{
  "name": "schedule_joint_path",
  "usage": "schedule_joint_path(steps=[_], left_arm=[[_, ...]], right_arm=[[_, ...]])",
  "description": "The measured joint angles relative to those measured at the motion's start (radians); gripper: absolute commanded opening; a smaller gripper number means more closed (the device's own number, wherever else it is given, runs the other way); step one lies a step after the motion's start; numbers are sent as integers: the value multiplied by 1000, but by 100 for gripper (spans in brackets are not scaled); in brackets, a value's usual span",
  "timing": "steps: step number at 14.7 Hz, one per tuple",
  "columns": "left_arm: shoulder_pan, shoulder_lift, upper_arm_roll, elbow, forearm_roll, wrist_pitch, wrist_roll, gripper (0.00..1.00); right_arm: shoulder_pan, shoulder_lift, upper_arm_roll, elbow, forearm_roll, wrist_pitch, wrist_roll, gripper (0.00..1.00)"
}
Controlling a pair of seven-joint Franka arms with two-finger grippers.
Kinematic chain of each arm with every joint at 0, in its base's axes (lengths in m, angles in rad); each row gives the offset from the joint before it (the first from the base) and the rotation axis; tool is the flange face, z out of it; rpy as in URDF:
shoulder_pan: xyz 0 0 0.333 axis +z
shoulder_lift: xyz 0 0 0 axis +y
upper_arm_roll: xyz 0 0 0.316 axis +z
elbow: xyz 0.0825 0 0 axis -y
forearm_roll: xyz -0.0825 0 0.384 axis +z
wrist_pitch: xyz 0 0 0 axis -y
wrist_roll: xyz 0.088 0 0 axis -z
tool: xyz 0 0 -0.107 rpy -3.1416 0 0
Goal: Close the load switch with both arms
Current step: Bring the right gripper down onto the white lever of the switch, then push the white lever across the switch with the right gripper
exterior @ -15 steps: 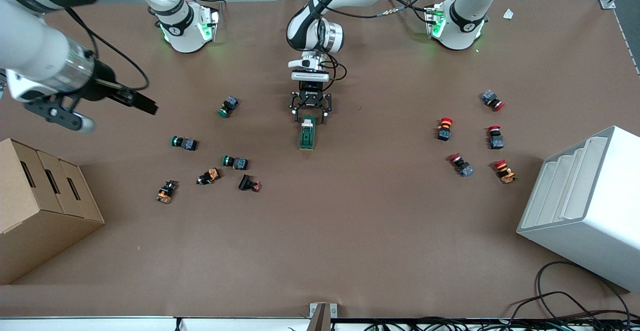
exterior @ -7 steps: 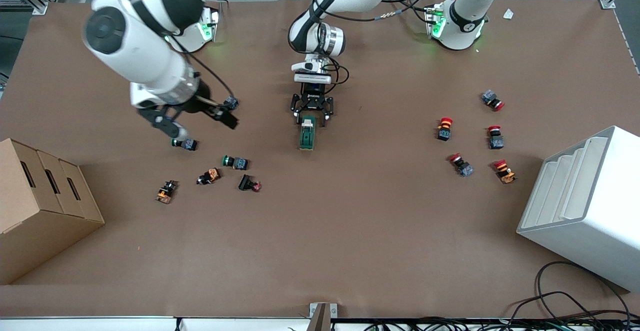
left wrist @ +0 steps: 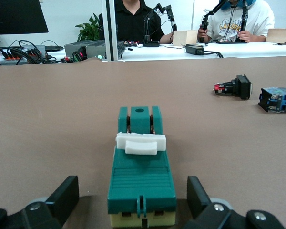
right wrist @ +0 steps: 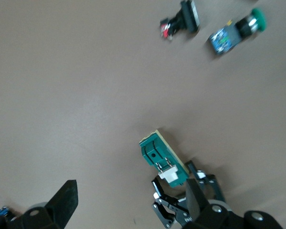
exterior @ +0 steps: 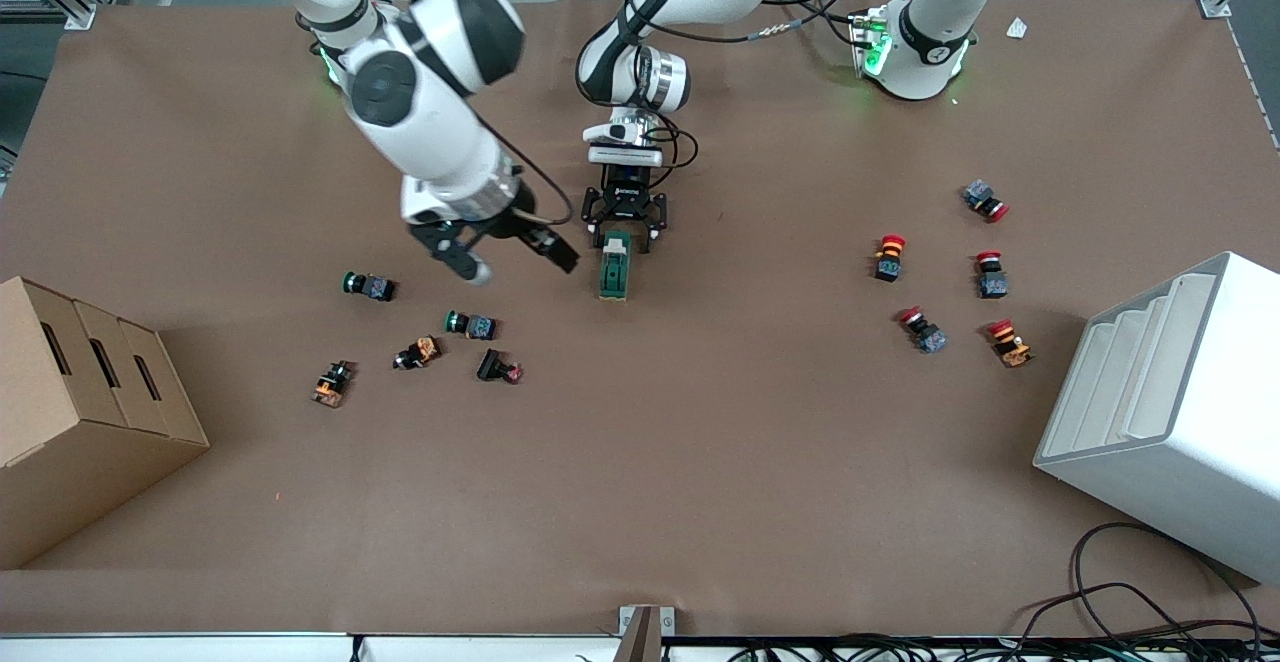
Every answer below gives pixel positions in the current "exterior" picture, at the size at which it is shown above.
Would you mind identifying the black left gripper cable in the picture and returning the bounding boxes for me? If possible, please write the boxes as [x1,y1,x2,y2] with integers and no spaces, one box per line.
[648,112,701,191]

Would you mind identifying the metal table edge bracket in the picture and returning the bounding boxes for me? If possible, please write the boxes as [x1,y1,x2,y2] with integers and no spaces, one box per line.
[617,604,677,662]

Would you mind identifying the brown cardboard slotted box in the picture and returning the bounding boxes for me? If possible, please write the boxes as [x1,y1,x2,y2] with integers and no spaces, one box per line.
[0,275,211,571]

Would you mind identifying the white table frame rail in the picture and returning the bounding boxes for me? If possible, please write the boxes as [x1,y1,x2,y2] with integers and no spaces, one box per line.
[0,631,641,662]

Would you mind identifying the green load switch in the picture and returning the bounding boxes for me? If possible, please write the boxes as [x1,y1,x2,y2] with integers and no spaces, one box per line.
[599,230,634,302]

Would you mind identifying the black square button red terminals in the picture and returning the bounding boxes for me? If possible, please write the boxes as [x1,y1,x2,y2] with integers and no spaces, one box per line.
[476,347,524,385]

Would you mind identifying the red button orange contact block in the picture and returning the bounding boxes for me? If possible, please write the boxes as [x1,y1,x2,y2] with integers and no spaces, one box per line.
[986,319,1034,369]

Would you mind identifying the white compartment storage bin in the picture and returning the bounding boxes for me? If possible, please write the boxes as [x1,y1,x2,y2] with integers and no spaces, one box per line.
[1033,251,1280,586]

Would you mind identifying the black cable with metal connector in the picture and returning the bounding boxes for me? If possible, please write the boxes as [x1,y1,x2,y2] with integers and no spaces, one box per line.
[655,0,906,48]

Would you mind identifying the brown table cover sheet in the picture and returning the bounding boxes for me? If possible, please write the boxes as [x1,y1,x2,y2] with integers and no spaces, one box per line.
[0,0,1280,638]

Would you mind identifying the red button orange collar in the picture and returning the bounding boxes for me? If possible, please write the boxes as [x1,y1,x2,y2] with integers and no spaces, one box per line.
[873,234,908,283]

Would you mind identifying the black selector switch orange block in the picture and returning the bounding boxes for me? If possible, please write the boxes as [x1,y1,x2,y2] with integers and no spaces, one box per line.
[392,335,443,371]
[311,360,356,409]

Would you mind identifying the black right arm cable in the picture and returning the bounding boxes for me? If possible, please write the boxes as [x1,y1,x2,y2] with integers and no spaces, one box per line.
[470,112,576,228]

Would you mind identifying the black looped floor cable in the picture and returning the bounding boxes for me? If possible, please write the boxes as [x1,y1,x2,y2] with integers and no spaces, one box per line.
[1072,522,1263,643]

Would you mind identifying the black floor cable bundle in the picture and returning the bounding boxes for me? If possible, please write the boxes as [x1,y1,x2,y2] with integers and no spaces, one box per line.
[720,582,1280,662]

